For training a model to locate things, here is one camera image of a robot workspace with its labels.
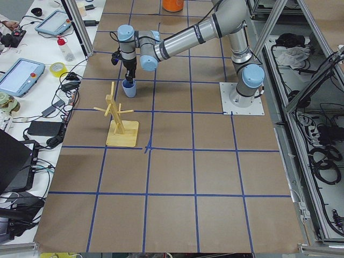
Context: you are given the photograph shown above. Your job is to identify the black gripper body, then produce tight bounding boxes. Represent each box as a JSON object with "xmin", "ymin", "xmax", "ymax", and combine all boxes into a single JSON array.
[{"xmin": 111, "ymin": 49, "xmax": 137, "ymax": 77}]

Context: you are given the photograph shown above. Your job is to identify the white plastic cup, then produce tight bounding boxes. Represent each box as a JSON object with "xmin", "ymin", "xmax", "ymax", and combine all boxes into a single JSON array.
[{"xmin": 121, "ymin": 79, "xmax": 137, "ymax": 98}]

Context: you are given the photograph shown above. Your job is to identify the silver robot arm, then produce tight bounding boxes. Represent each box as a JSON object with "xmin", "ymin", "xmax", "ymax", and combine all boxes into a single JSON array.
[{"xmin": 111, "ymin": 0, "xmax": 265, "ymax": 104}]

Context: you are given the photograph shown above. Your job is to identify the wooden mug tree stand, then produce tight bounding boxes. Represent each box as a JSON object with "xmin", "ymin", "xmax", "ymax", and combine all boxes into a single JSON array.
[{"xmin": 94, "ymin": 82, "xmax": 139, "ymax": 147}]

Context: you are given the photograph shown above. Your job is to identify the red cap squeeze bottle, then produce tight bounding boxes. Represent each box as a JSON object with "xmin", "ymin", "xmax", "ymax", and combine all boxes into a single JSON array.
[{"xmin": 57, "ymin": 36, "xmax": 75, "ymax": 62}]

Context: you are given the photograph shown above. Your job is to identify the orange cylindrical bin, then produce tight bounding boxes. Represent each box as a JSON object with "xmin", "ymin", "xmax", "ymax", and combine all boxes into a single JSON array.
[{"xmin": 162, "ymin": 0, "xmax": 184, "ymax": 12}]

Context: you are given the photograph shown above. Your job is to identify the yellow tape roll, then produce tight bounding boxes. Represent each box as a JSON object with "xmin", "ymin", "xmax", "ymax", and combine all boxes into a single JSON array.
[{"xmin": 49, "ymin": 62, "xmax": 68, "ymax": 77}]

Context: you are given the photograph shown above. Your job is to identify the far teach pendant tablet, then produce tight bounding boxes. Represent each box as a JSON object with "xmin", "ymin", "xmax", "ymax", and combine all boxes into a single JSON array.
[{"xmin": 34, "ymin": 10, "xmax": 71, "ymax": 36}]

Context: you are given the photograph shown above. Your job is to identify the teach pendant tablet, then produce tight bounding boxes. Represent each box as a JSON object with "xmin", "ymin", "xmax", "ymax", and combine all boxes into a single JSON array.
[
  {"xmin": 34, "ymin": 10, "xmax": 71, "ymax": 36},
  {"xmin": 1, "ymin": 58, "xmax": 45, "ymax": 97}
]

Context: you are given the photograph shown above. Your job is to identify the black power adapter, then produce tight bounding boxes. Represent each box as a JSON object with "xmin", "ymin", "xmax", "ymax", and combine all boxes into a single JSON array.
[{"xmin": 27, "ymin": 121, "xmax": 63, "ymax": 137}]

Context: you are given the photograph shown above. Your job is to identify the near teach pendant tablet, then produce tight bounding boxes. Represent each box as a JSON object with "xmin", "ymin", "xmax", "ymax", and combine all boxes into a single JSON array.
[{"xmin": 1, "ymin": 58, "xmax": 45, "ymax": 97}]

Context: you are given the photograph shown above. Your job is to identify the black laptop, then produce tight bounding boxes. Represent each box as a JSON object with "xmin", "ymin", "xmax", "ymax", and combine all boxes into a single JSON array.
[{"xmin": 1, "ymin": 131, "xmax": 39, "ymax": 194}]

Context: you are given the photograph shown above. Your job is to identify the white crumpled cloth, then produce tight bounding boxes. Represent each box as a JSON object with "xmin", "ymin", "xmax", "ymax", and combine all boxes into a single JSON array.
[{"xmin": 276, "ymin": 46, "xmax": 311, "ymax": 69}]

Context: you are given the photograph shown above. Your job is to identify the aluminium frame post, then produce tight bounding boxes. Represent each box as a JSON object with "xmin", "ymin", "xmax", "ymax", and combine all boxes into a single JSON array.
[{"xmin": 61, "ymin": 0, "xmax": 94, "ymax": 57}]

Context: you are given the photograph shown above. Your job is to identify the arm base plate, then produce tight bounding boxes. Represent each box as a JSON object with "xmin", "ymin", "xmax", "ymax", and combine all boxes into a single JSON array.
[{"xmin": 219, "ymin": 82, "xmax": 264, "ymax": 116}]

